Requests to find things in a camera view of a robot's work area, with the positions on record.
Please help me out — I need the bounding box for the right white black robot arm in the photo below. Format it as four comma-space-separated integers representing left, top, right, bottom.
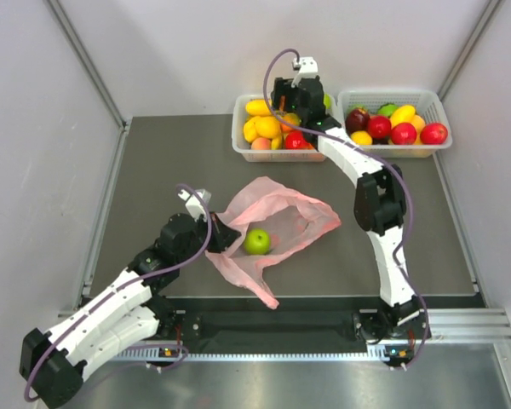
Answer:
264, 75, 429, 341

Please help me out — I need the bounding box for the peach fruit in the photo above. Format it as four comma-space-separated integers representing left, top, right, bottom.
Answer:
250, 137, 272, 151

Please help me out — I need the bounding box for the right white plastic basket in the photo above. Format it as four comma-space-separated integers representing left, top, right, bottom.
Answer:
335, 89, 452, 158

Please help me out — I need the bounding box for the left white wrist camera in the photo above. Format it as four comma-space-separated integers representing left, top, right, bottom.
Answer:
177, 188, 211, 221

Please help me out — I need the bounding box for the red apple front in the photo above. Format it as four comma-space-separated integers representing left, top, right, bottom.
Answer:
390, 123, 417, 145

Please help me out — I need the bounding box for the red apple middle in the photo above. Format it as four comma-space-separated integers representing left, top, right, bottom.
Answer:
366, 115, 392, 140

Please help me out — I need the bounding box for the green lime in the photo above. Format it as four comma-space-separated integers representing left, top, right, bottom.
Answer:
244, 228, 271, 256
376, 103, 399, 118

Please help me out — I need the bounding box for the white plastic basket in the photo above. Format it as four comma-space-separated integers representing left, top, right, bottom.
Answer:
335, 89, 452, 158
231, 94, 325, 163

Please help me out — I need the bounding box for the dark red apple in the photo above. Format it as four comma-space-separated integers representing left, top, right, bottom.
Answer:
345, 107, 370, 134

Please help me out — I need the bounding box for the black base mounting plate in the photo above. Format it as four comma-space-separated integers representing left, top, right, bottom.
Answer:
152, 296, 414, 344

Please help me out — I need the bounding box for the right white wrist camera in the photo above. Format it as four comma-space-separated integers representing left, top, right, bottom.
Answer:
291, 56, 319, 88

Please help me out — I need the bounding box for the yellow lemon right basket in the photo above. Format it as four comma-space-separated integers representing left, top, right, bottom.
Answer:
350, 130, 373, 146

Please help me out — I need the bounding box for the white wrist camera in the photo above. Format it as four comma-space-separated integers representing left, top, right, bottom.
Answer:
177, 188, 211, 221
291, 56, 319, 88

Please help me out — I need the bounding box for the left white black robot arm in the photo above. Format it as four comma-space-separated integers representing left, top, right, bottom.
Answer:
20, 213, 241, 408

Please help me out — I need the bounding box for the red apple left basket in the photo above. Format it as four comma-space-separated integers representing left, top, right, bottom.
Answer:
283, 130, 310, 150

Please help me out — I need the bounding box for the yellow lemon basket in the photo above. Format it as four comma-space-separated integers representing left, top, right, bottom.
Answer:
350, 130, 373, 146
255, 116, 281, 139

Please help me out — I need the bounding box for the yellow mango from bag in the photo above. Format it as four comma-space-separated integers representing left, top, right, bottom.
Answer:
245, 99, 273, 117

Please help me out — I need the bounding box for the yellow lemon far left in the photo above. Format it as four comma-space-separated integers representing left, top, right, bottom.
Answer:
243, 117, 259, 144

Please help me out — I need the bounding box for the grey slotted cable duct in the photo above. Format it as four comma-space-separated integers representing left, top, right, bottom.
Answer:
112, 344, 411, 363

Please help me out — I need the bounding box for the green pear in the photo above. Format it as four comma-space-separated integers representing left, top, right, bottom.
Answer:
324, 94, 332, 111

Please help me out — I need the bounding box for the yellow mango right basket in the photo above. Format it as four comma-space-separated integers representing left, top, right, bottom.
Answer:
389, 105, 416, 128

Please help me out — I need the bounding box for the red apple far right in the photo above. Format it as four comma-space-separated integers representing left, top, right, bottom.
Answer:
420, 123, 448, 145

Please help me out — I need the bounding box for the yellow lemon left basket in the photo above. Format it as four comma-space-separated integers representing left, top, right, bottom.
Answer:
255, 116, 281, 139

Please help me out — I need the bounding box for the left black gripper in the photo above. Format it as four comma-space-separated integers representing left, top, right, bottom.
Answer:
177, 211, 241, 265

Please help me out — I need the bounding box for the left white plastic basket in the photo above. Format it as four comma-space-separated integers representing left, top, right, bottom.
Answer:
231, 94, 325, 163

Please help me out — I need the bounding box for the pink plastic bag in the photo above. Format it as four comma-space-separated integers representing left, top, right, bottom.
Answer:
205, 176, 342, 309

